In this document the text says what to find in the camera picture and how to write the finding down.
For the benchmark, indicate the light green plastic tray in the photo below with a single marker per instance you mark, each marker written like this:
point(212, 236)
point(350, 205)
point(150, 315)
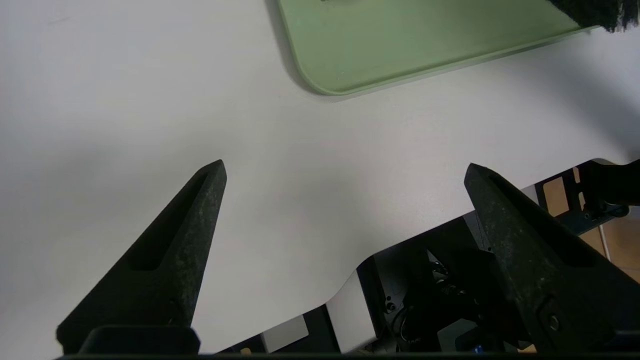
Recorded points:
point(400, 45)

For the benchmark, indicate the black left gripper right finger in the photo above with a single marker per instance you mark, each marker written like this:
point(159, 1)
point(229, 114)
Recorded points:
point(555, 270)

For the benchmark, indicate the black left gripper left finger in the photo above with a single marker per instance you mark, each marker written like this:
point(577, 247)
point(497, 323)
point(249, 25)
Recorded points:
point(165, 270)

